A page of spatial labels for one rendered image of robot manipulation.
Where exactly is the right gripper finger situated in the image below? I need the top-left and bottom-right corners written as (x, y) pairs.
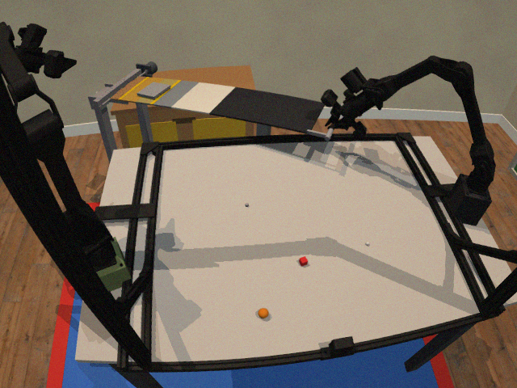
top-left (335, 118), bottom-right (349, 131)
top-left (325, 106), bottom-right (338, 126)

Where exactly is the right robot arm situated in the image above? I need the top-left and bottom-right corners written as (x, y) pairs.
top-left (340, 56), bottom-right (496, 196)

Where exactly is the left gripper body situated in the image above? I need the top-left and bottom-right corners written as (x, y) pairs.
top-left (15, 48), bottom-right (64, 78)

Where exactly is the orange ball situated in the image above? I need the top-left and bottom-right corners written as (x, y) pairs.
top-left (258, 308), bottom-right (269, 318)

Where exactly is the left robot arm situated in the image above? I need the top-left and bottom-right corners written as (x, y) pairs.
top-left (0, 22), bottom-right (117, 272)

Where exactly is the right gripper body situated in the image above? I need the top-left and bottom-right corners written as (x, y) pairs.
top-left (321, 90), bottom-right (367, 141)

